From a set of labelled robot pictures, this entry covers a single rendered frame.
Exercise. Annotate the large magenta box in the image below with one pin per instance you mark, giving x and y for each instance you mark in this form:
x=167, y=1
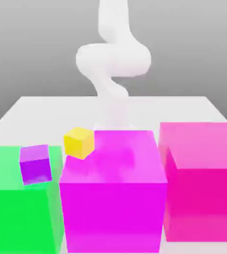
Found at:
x=113, y=214

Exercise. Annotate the small yellow cube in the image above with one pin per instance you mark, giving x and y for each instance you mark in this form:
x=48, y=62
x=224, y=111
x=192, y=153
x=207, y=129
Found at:
x=76, y=143

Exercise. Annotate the large pink box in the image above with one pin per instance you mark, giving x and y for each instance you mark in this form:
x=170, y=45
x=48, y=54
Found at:
x=204, y=198

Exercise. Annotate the large green box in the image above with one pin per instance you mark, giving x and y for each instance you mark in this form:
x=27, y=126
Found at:
x=16, y=218

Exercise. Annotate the small purple cube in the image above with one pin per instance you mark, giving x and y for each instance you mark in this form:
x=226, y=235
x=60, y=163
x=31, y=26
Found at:
x=36, y=168

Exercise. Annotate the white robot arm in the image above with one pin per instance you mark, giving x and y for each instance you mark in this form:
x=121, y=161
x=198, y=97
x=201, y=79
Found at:
x=113, y=57

